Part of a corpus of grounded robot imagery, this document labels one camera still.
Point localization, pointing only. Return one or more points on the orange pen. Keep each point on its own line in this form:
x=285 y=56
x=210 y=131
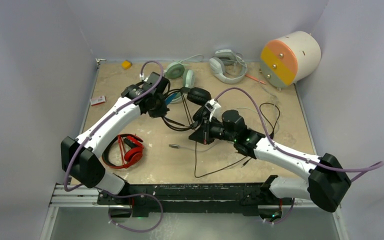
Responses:
x=255 y=79

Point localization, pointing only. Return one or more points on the red white small card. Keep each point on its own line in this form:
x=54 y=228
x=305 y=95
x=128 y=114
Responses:
x=98 y=100

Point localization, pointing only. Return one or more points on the white grey headphones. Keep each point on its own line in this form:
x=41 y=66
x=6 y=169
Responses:
x=227 y=66

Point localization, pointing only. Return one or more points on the red headphones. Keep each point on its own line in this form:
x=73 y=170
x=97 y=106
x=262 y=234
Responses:
x=131 y=148

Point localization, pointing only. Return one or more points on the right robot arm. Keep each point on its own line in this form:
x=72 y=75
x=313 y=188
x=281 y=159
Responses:
x=323 y=180

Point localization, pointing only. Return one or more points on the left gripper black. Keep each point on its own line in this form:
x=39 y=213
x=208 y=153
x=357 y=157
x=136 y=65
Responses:
x=160 y=111

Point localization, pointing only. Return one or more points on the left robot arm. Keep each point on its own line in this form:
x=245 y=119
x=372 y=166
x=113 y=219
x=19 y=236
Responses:
x=80 y=156

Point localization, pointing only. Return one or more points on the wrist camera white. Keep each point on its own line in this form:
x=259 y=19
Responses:
x=214 y=109
x=143 y=78

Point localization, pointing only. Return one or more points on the mint green headphones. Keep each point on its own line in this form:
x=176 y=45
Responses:
x=177 y=70

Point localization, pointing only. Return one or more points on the yellow small block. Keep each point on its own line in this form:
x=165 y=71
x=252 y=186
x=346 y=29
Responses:
x=126 y=64

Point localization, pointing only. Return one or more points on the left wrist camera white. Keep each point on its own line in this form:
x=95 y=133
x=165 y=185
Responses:
x=143 y=78

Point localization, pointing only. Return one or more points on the black blue headphones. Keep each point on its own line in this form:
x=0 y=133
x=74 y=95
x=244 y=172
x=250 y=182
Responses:
x=196 y=95

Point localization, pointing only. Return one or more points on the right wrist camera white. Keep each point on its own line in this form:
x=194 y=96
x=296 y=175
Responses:
x=214 y=109

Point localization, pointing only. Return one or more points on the round pastel drawer cabinet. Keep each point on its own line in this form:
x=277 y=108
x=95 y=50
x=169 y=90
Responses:
x=290 y=58

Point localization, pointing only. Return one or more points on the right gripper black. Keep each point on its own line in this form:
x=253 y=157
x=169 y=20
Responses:
x=202 y=135

